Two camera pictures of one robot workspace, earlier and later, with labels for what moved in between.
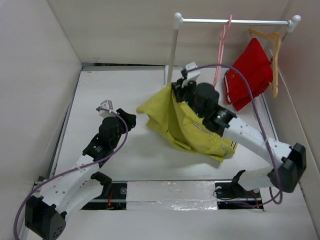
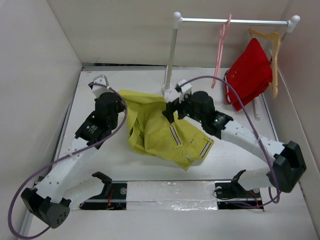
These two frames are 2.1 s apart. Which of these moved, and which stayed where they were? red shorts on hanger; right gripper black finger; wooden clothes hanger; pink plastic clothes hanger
Moved: right gripper black finger
Stayed: pink plastic clothes hanger; wooden clothes hanger; red shorts on hanger
